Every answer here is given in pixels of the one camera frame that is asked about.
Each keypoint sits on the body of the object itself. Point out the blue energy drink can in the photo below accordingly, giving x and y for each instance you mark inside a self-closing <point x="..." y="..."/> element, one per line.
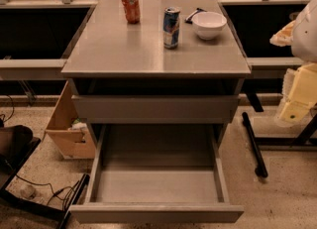
<point x="171" y="27"/>

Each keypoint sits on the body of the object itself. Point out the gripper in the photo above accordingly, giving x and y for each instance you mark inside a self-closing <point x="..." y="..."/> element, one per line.
<point x="306" y="38"/>

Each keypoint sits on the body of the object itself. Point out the black-handled utensil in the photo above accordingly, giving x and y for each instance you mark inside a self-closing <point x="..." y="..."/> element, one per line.
<point x="188" y="19"/>

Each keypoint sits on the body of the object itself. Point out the grey drawer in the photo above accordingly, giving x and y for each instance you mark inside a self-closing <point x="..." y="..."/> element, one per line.
<point x="157" y="174"/>
<point x="133" y="109"/>

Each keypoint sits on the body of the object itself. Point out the dark chair seat left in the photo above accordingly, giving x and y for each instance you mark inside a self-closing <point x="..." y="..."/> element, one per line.
<point x="13" y="145"/>

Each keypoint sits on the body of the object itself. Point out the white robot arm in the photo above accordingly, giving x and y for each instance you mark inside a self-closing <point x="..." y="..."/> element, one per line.
<point x="300" y="34"/>

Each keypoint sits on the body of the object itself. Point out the black table leg frame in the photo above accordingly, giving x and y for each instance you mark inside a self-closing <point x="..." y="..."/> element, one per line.
<point x="305" y="141"/>

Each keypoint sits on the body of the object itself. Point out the grey top drawer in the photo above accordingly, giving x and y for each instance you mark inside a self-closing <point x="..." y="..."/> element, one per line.
<point x="133" y="109"/>

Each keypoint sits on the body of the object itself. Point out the cardboard box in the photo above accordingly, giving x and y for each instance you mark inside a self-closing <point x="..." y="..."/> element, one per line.
<point x="72" y="142"/>

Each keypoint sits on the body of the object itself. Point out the grey drawer cabinet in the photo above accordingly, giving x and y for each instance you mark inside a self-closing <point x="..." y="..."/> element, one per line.
<point x="113" y="57"/>

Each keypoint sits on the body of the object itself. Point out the orange soda can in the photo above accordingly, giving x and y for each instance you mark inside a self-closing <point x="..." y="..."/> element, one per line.
<point x="132" y="11"/>

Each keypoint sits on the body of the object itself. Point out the white bowl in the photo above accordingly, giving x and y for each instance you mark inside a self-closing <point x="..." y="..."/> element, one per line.
<point x="208" y="25"/>

